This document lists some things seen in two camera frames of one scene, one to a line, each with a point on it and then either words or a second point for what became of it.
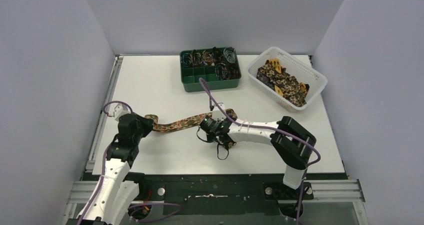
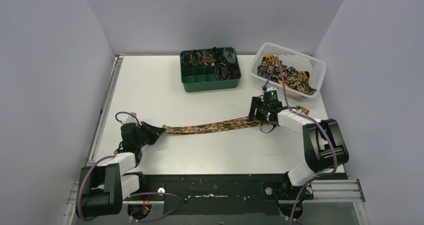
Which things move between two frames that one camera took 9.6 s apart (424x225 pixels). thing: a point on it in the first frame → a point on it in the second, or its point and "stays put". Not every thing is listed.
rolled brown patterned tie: x=196 y=58 stays put
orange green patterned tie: x=159 y=126 → x=173 y=129
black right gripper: x=211 y=137 → x=255 y=104
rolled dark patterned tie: x=218 y=55 stays put
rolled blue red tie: x=221 y=71 stays put
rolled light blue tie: x=230 y=53 stays put
